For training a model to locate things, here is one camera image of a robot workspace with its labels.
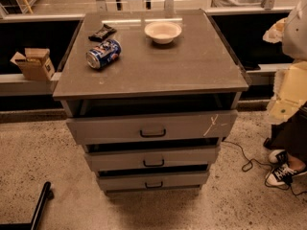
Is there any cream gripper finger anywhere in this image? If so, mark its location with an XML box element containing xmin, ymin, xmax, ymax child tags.
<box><xmin>263</xmin><ymin>18</ymin><xmax>286</xmax><ymax>43</ymax></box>
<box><xmin>267</xmin><ymin>61</ymin><xmax>307</xmax><ymax>125</ymax></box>

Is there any grey top drawer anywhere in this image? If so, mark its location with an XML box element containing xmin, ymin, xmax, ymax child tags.
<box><xmin>67</xmin><ymin>110</ymin><xmax>238</xmax><ymax>145</ymax></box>

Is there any grey drawer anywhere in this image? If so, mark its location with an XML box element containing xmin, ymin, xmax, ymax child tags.
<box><xmin>97</xmin><ymin>172</ymin><xmax>208</xmax><ymax>192</ymax></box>
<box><xmin>67</xmin><ymin>110</ymin><xmax>238</xmax><ymax>145</ymax></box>
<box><xmin>84</xmin><ymin>146</ymin><xmax>220</xmax><ymax>172</ymax></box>

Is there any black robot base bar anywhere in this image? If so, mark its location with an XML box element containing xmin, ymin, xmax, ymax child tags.
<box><xmin>0</xmin><ymin>181</ymin><xmax>54</xmax><ymax>230</ymax></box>

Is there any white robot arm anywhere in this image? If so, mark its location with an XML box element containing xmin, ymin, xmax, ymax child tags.
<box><xmin>263</xmin><ymin>0</ymin><xmax>307</xmax><ymax>125</ymax></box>

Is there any grey drawer cabinet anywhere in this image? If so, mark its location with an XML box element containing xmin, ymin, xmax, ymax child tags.
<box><xmin>54</xmin><ymin>10</ymin><xmax>248</xmax><ymax>179</ymax></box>

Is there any grey middle drawer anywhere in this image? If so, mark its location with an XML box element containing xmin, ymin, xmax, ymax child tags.
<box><xmin>84</xmin><ymin>146</ymin><xmax>220</xmax><ymax>172</ymax></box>

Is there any grey bottom drawer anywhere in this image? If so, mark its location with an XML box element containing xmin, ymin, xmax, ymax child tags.
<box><xmin>97</xmin><ymin>172</ymin><xmax>208</xmax><ymax>192</ymax></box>

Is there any open cardboard box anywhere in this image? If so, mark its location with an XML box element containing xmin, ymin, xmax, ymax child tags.
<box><xmin>11</xmin><ymin>48</ymin><xmax>55</xmax><ymax>81</ymax></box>

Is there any black white sneaker rear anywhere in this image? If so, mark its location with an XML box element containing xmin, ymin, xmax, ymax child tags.
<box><xmin>268</xmin><ymin>149</ymin><xmax>288</xmax><ymax>164</ymax></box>

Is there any black white sneaker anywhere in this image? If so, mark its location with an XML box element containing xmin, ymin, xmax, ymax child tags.
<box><xmin>266</xmin><ymin>164</ymin><xmax>307</xmax><ymax>186</ymax></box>
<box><xmin>268</xmin><ymin>149</ymin><xmax>288</xmax><ymax>164</ymax></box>

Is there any black white sneaker front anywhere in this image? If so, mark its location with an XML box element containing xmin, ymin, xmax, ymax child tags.
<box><xmin>266</xmin><ymin>164</ymin><xmax>307</xmax><ymax>186</ymax></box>

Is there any white bowl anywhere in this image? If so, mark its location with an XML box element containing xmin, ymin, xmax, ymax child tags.
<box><xmin>144</xmin><ymin>21</ymin><xmax>182</xmax><ymax>44</ymax></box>

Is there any black snack packet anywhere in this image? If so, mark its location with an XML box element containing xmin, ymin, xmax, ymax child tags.
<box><xmin>88</xmin><ymin>24</ymin><xmax>117</xmax><ymax>42</ymax></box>

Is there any blue soda can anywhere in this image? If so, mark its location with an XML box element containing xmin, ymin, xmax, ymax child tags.
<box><xmin>86</xmin><ymin>39</ymin><xmax>122</xmax><ymax>70</ymax></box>

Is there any black floor cable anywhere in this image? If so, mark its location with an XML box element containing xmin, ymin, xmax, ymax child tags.
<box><xmin>223</xmin><ymin>140</ymin><xmax>307</xmax><ymax>197</ymax></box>

